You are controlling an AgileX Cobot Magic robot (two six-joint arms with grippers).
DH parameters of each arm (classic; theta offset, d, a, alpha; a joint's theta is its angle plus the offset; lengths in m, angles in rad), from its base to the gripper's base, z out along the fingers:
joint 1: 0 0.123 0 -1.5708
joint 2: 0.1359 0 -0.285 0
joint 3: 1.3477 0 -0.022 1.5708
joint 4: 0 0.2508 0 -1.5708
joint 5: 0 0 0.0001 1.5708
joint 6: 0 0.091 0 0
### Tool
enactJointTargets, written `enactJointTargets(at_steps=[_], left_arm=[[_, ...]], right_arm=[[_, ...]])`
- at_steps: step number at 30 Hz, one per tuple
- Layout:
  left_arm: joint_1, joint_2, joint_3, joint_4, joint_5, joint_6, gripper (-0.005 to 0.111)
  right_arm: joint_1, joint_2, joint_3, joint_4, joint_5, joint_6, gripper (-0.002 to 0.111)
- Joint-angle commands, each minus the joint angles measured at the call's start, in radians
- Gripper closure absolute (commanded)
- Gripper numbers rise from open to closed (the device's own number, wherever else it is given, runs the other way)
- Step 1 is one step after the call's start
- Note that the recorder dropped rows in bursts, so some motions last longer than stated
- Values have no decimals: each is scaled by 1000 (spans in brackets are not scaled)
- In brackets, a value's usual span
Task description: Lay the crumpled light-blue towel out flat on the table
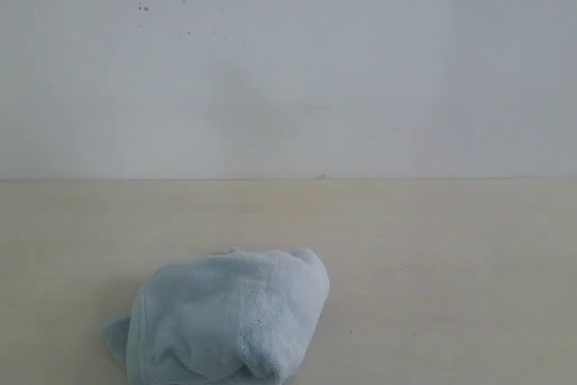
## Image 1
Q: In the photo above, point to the light blue fluffy towel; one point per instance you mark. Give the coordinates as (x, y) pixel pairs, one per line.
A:
(233, 318)

